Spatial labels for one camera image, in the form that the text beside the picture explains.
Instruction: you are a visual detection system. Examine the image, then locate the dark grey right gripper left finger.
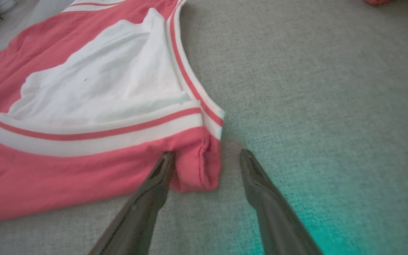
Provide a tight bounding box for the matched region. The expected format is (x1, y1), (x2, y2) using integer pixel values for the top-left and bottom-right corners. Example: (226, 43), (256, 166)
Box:
(89, 151), (176, 255)

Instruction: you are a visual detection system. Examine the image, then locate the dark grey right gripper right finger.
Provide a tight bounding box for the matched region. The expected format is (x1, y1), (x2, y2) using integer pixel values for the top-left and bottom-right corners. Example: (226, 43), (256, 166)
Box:
(239, 149), (323, 255)

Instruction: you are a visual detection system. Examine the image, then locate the red jersey with white trim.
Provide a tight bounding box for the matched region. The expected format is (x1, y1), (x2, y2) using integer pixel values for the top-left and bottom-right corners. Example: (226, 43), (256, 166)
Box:
(0, 0), (226, 224)

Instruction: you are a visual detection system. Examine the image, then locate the large grey sofa chaise seat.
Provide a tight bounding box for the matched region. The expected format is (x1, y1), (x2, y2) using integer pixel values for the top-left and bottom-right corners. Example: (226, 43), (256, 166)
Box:
(0, 0), (408, 255)

